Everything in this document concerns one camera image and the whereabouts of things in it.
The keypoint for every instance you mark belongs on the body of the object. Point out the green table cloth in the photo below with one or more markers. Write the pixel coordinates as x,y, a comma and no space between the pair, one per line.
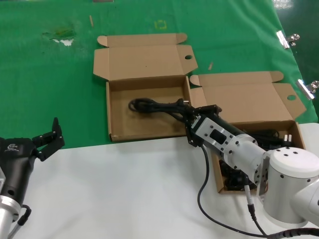
37,87

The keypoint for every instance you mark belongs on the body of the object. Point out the grey flat strip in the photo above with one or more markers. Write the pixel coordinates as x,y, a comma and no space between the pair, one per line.
103,1

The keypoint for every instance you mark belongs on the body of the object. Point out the grey left wrist camera bracket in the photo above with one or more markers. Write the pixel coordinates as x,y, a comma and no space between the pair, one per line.
1,179

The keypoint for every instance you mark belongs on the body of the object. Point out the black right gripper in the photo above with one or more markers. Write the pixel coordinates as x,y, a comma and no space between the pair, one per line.
228,123

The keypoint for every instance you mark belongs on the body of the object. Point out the small wooden stick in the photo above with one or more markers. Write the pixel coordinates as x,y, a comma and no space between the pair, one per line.
91,21
210,66

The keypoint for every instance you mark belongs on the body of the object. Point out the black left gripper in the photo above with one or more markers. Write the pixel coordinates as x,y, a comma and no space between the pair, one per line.
15,164

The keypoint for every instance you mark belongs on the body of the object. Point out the cardboard box with round hole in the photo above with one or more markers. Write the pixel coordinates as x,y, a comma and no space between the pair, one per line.
139,128

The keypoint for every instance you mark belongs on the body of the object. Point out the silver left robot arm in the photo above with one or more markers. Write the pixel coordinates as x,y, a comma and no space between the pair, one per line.
6,215

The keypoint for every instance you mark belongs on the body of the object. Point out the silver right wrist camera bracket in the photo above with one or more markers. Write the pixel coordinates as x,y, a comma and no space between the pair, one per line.
208,129

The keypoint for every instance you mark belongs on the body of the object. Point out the silver binder clip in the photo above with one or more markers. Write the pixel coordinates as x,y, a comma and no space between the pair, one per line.
282,39
304,88

